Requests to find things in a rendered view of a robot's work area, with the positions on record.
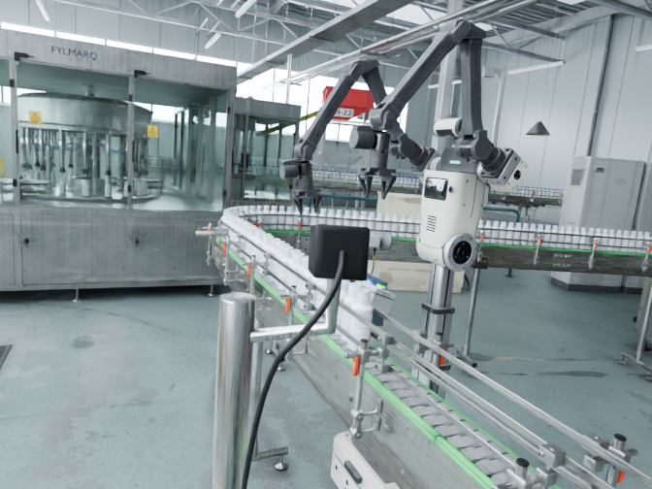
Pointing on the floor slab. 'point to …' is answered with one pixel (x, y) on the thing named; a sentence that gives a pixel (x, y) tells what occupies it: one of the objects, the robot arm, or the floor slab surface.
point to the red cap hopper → (360, 99)
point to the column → (445, 83)
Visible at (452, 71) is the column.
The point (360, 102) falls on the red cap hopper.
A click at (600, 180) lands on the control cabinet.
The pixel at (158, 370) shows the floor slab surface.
